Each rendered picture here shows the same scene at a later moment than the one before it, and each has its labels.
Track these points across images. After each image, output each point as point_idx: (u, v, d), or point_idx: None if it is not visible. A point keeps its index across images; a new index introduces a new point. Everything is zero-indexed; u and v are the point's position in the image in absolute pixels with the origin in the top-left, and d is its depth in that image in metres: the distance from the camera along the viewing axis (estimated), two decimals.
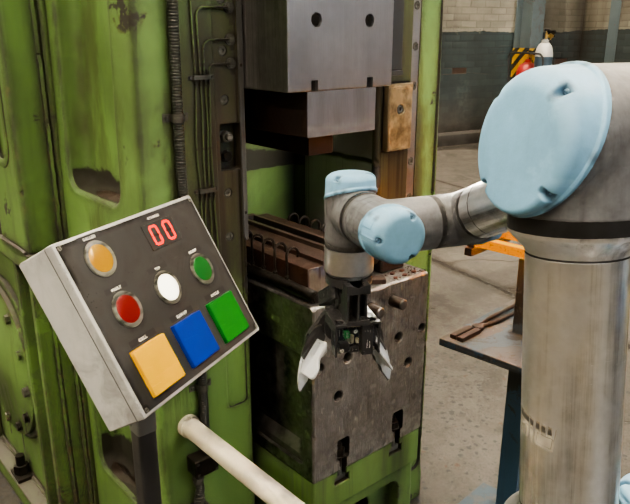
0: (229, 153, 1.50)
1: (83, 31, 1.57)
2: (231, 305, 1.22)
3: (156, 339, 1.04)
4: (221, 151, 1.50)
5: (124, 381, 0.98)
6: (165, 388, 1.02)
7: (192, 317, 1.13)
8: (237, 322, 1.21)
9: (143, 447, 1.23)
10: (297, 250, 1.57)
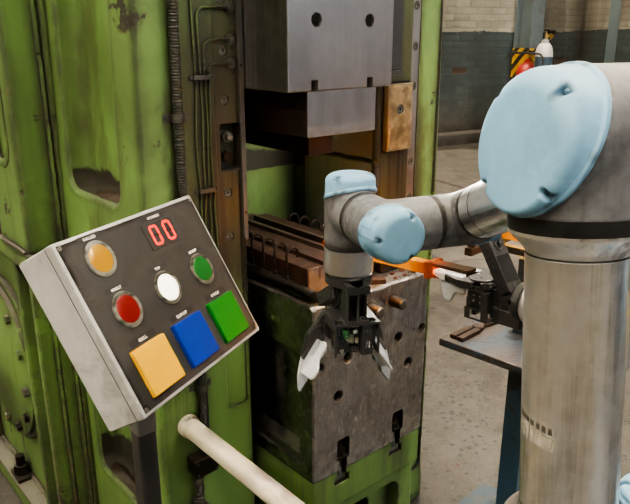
0: (229, 153, 1.50)
1: (83, 31, 1.57)
2: (231, 305, 1.22)
3: (156, 339, 1.04)
4: (221, 151, 1.50)
5: (124, 381, 0.98)
6: (165, 388, 1.02)
7: (192, 317, 1.13)
8: (237, 322, 1.21)
9: (143, 447, 1.23)
10: (297, 250, 1.57)
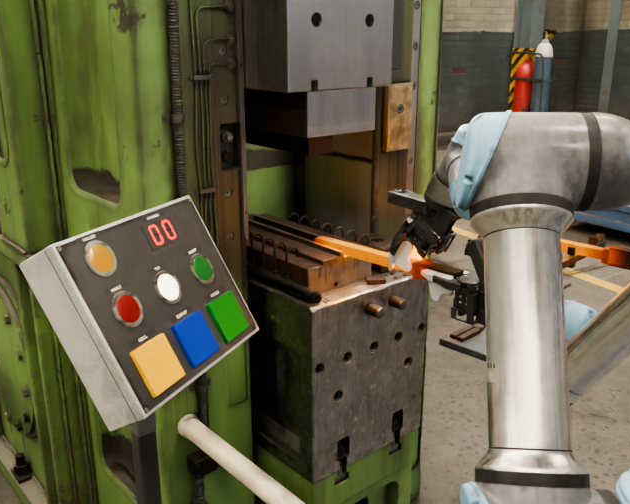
0: (229, 153, 1.50)
1: (83, 31, 1.57)
2: (231, 305, 1.22)
3: (156, 339, 1.04)
4: (221, 151, 1.50)
5: (124, 381, 0.98)
6: (165, 388, 1.02)
7: (192, 317, 1.13)
8: (237, 322, 1.21)
9: (143, 447, 1.23)
10: (297, 250, 1.57)
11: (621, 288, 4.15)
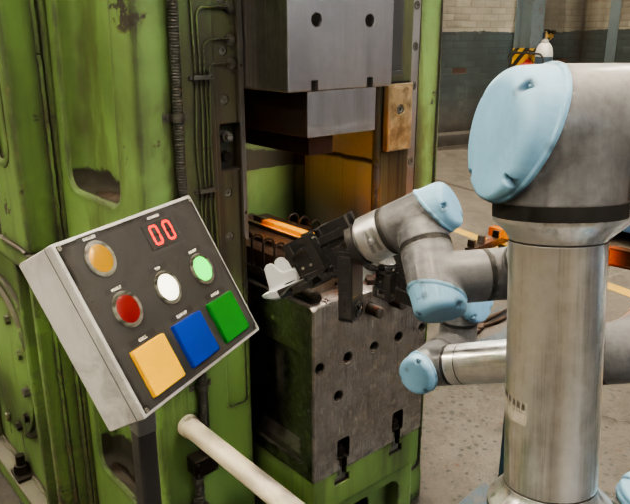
0: (229, 153, 1.50)
1: (83, 31, 1.57)
2: (231, 305, 1.22)
3: (156, 339, 1.04)
4: (221, 151, 1.50)
5: (124, 381, 0.98)
6: (165, 388, 1.02)
7: (192, 317, 1.13)
8: (237, 322, 1.21)
9: (143, 447, 1.23)
10: (297, 250, 1.57)
11: (621, 288, 4.15)
